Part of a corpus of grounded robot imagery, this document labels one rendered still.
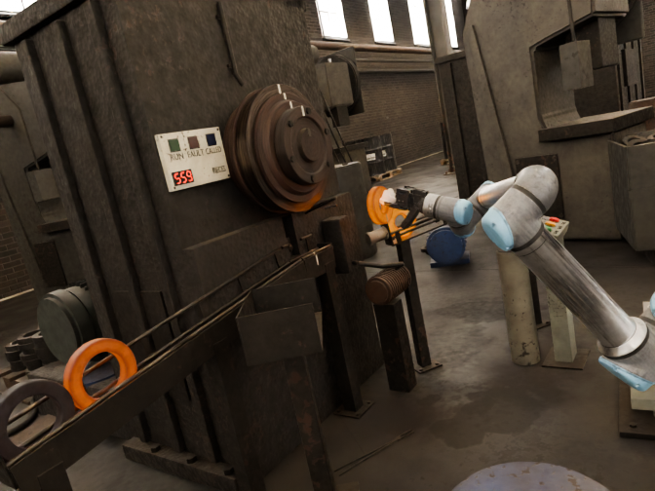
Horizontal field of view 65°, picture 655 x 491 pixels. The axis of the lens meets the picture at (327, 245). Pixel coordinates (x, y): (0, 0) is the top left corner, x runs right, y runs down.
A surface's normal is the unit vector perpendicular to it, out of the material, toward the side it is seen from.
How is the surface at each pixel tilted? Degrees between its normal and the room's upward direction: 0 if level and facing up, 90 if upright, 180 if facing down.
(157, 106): 90
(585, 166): 90
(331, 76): 92
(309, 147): 90
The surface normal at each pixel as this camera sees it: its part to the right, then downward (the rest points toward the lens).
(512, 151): -0.74, 0.28
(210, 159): 0.80, -0.05
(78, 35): -0.56, 0.27
